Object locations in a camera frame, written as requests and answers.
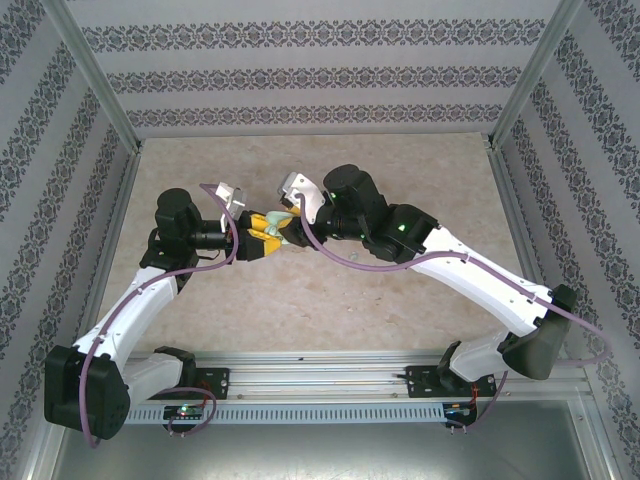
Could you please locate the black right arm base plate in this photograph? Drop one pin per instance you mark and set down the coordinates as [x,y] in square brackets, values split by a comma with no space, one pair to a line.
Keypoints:
[422,380]

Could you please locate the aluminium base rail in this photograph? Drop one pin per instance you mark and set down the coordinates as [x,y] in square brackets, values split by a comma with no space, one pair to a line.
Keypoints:
[320,372]

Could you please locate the grey metal sheet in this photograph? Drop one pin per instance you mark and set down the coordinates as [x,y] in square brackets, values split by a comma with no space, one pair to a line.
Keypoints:
[320,455]

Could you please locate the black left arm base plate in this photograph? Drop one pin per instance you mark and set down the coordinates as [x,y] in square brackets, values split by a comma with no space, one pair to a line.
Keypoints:
[217,380]

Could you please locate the aluminium frame post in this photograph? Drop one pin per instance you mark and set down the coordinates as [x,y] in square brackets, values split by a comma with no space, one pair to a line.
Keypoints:
[95,75]
[533,75]

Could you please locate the green earbud charging case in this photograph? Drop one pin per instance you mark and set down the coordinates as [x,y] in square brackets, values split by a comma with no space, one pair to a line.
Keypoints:
[276,220]

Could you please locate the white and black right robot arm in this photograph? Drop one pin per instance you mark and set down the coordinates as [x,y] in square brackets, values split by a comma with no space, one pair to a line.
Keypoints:
[480,275]

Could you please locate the aluminium table side rail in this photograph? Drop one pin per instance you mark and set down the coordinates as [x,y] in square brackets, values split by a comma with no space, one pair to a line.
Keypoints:
[116,220]
[527,225]

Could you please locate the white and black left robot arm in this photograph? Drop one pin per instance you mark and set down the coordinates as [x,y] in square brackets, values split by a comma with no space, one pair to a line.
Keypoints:
[132,305]

